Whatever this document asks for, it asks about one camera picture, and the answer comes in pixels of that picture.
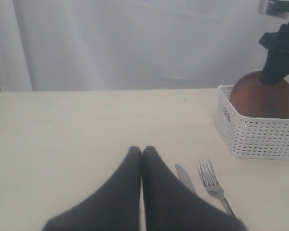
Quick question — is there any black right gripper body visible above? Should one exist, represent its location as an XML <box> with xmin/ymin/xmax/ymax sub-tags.
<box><xmin>259</xmin><ymin>22</ymin><xmax>289</xmax><ymax>72</ymax></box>

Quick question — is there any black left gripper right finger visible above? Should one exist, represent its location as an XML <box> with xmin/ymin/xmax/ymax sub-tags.
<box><xmin>142</xmin><ymin>146</ymin><xmax>246</xmax><ymax>231</ymax></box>

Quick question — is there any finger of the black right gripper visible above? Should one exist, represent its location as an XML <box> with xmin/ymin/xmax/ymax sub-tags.
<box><xmin>262</xmin><ymin>62</ymin><xmax>287</xmax><ymax>85</ymax></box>

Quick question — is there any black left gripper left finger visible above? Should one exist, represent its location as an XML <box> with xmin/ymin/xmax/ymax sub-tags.
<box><xmin>43</xmin><ymin>146</ymin><xmax>142</xmax><ymax>231</ymax></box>

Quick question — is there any silver metal knife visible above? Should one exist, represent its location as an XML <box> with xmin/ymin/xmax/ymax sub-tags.
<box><xmin>175</xmin><ymin>164</ymin><xmax>197</xmax><ymax>195</ymax></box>

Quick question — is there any brown wooden plate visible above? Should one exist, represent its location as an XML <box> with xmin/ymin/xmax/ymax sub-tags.
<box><xmin>229</xmin><ymin>71</ymin><xmax>289</xmax><ymax>119</ymax></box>

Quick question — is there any silver metal fork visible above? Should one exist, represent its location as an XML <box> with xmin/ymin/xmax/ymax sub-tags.
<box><xmin>197</xmin><ymin>159</ymin><xmax>236</xmax><ymax>217</ymax></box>

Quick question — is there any white plastic woven basket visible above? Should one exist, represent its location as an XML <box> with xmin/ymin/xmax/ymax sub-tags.
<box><xmin>216</xmin><ymin>85</ymin><xmax>289</xmax><ymax>160</ymax></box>

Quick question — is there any white backdrop curtain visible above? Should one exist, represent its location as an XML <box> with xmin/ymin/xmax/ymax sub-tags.
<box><xmin>0</xmin><ymin>0</ymin><xmax>284</xmax><ymax>91</ymax></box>

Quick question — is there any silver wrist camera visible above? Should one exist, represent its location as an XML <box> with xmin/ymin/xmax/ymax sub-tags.
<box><xmin>258</xmin><ymin>0</ymin><xmax>289</xmax><ymax>19</ymax></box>

